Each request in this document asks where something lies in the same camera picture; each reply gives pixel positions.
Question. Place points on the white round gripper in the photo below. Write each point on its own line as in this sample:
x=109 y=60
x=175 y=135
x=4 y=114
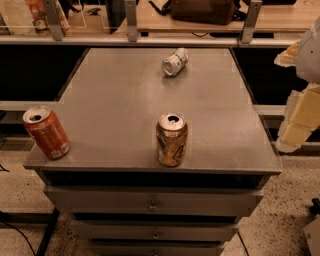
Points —
x=309 y=57

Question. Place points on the red orange soda can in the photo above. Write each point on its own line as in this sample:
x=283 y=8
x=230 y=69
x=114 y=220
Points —
x=43 y=125

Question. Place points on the drawer with knob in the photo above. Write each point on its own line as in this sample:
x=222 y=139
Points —
x=156 y=231
x=161 y=201
x=144 y=248

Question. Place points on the top drawer with knob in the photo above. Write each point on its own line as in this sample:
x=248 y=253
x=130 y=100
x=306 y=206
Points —
x=161 y=201

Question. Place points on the white green can lying down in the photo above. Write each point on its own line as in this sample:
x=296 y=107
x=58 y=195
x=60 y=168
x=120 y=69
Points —
x=173 y=64

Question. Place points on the middle drawer with knob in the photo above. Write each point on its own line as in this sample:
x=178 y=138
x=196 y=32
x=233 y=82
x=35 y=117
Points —
x=156 y=231

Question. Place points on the gold orange soda can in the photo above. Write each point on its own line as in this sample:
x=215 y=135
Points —
x=171 y=135

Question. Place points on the orange box behind glass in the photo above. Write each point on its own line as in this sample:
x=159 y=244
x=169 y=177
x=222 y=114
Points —
x=39 y=17

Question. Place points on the dark brown bag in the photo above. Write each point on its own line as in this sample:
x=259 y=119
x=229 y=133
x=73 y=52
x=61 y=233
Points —
x=218 y=12

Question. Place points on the grey metal drawer cabinet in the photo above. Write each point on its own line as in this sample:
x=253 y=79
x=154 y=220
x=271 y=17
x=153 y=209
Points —
x=110 y=110

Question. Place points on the bottom drawer with knob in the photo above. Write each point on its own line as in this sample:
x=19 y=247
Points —
x=144 y=248

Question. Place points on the metal railing with posts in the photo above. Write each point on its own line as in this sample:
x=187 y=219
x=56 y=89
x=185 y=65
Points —
x=136 y=22

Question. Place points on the grey box on floor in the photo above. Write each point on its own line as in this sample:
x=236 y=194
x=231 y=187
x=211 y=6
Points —
x=312 y=234

